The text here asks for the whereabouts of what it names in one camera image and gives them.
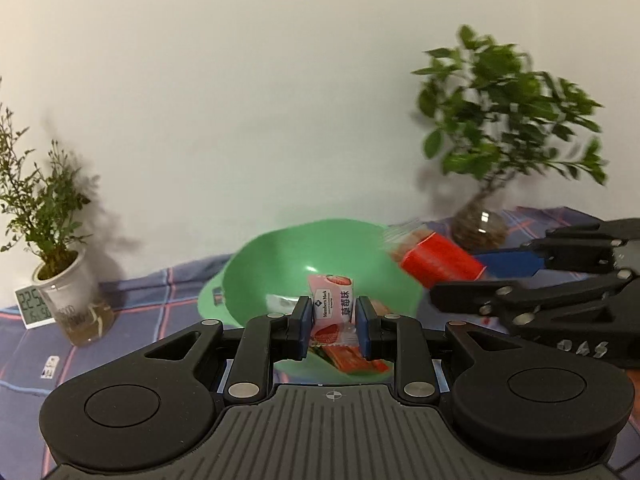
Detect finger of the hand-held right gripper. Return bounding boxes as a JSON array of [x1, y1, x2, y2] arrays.
[[430, 270, 640, 333], [472, 218, 640, 280]]

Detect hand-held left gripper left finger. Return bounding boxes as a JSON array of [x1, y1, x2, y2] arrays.
[[145, 296, 316, 406]]

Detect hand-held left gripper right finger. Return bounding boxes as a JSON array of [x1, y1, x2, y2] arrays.
[[354, 297, 522, 406]]

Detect long red snack bar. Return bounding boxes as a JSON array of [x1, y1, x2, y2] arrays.
[[320, 345, 392, 377]]

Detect pink strawberry snack packet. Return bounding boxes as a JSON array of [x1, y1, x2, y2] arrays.
[[306, 272, 358, 350]]

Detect red snack packet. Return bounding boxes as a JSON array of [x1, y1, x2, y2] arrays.
[[384, 220, 489, 290]]

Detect green plastic basin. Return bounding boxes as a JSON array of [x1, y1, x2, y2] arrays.
[[197, 217, 426, 386]]

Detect leafy plant in glass vase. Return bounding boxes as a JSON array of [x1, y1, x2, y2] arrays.
[[411, 24, 609, 254]]

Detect blue plaid tablecloth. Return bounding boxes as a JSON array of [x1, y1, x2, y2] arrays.
[[0, 205, 640, 480]]

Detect thin plant in white pot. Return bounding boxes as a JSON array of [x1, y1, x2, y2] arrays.
[[0, 105, 115, 347]]

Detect white digital clock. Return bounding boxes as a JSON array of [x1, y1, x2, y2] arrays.
[[14, 285, 54, 330]]

